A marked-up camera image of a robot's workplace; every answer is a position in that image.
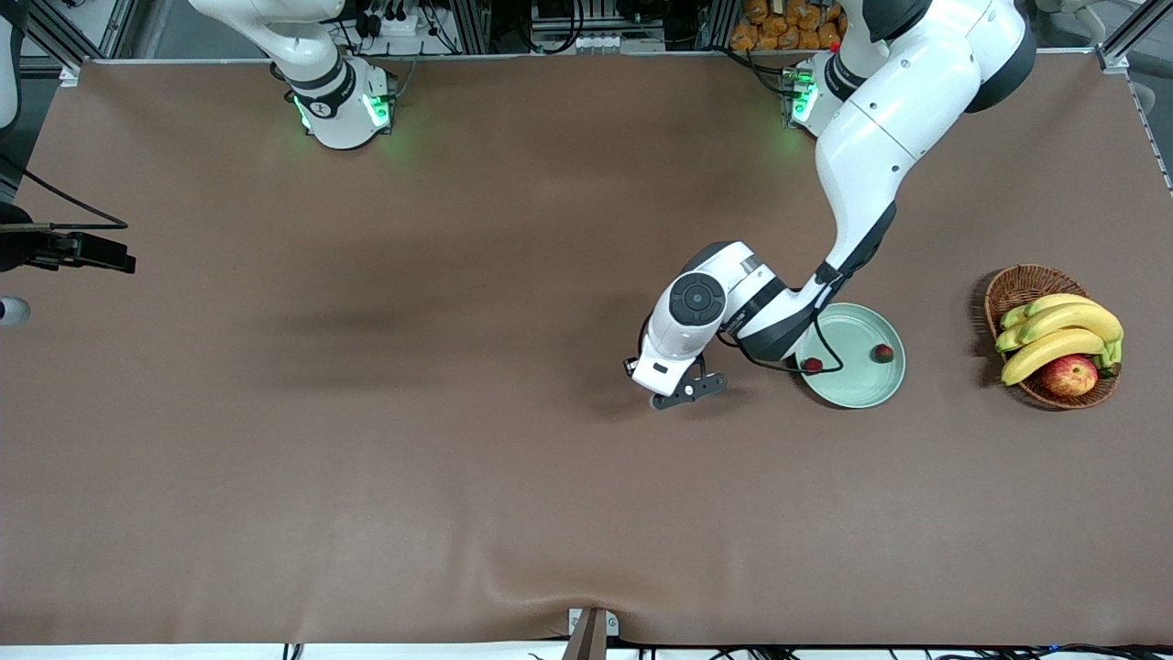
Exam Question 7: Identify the light green round plate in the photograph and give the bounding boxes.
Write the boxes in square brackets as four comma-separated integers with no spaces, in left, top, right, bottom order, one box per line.
[795,302,907,410]

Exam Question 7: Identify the brown table mat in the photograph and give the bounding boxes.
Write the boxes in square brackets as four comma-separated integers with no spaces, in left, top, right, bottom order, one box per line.
[0,50,1173,648]

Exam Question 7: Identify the white terminal block row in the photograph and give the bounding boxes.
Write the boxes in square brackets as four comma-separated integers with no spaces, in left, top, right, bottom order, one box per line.
[573,32,668,53]

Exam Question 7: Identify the bag of orange buns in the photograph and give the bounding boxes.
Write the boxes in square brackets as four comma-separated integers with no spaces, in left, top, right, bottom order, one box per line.
[729,0,846,52]

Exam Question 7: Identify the brown wicker basket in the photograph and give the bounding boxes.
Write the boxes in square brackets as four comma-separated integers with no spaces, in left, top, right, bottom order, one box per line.
[984,264,1122,411]

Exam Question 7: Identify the white power strip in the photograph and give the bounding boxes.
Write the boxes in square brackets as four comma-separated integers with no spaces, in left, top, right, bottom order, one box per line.
[362,7,422,39]

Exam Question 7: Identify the large yellow banana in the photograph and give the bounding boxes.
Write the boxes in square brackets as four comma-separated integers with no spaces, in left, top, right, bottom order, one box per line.
[1019,302,1125,346]
[1000,328,1108,387]

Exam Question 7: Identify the thin greenish yellow banana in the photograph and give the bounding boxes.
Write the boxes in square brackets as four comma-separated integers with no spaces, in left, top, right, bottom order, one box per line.
[999,293,1098,331]

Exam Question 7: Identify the red yellow apple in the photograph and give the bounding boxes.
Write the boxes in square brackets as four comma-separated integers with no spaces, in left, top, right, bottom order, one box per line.
[1042,354,1100,398]

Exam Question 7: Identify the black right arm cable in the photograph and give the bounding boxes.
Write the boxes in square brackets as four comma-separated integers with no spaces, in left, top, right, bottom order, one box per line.
[0,154,129,232]

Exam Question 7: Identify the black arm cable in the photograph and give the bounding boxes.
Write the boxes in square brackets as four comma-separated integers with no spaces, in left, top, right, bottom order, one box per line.
[0,154,129,232]
[719,312,846,377]

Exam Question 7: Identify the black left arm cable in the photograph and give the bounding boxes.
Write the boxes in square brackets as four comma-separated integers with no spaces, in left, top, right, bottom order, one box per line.
[719,312,846,377]

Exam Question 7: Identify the aluminium frame profile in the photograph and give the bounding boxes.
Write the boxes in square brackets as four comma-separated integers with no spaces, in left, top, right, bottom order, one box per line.
[23,0,85,85]
[1095,0,1173,76]

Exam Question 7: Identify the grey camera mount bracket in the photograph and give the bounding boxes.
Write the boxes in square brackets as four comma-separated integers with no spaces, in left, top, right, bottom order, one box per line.
[561,607,620,660]

